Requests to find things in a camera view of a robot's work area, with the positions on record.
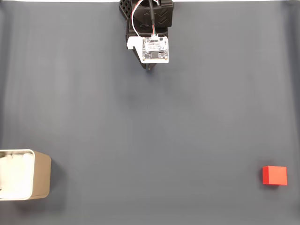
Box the beige open box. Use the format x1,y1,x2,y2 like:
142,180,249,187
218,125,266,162
0,149,52,201

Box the black camera cable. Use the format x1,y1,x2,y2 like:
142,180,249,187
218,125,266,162
148,0,156,36

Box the white padding sheet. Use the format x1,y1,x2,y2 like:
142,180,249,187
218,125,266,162
0,151,33,197

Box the white camera board mount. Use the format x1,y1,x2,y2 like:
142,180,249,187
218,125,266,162
126,35,170,64

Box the red white black servo cable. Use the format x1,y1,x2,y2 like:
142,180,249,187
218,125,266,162
130,0,145,38

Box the red cube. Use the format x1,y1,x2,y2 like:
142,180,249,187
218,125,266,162
262,165,288,186

